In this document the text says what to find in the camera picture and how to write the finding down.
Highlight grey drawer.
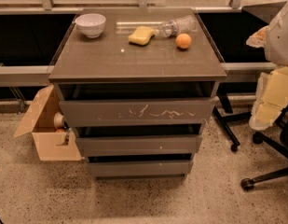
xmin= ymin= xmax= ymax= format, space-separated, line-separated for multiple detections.
xmin=60 ymin=99 xmax=213 ymax=127
xmin=75 ymin=134 xmax=202 ymax=157
xmin=88 ymin=161 xmax=193 ymax=178

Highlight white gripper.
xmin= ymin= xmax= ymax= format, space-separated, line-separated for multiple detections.
xmin=246 ymin=26 xmax=288 ymax=131

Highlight cardboard box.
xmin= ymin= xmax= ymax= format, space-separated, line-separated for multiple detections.
xmin=14 ymin=85 xmax=81 ymax=161

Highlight white bowl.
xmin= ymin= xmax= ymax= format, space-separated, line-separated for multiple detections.
xmin=75 ymin=13 xmax=106 ymax=38

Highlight orange fruit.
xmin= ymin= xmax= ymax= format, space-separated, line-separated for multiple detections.
xmin=175 ymin=34 xmax=191 ymax=49

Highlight clear plastic bottle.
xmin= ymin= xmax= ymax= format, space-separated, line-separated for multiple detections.
xmin=155 ymin=15 xmax=196 ymax=38

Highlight yellow sponge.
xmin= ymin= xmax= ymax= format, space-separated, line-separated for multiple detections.
xmin=128 ymin=26 xmax=155 ymax=46

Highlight grey top drawer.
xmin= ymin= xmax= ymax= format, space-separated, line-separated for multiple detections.
xmin=60 ymin=99 xmax=213 ymax=127

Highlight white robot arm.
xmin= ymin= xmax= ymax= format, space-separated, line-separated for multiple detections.
xmin=246 ymin=2 xmax=288 ymax=131

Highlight grey drawer cabinet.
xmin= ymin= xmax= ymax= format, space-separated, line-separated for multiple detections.
xmin=48 ymin=7 xmax=227 ymax=181

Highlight grey bottom drawer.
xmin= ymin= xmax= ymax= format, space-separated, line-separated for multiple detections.
xmin=88 ymin=161 xmax=193 ymax=178

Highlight white cup in box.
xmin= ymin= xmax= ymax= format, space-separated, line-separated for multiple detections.
xmin=53 ymin=112 xmax=64 ymax=130

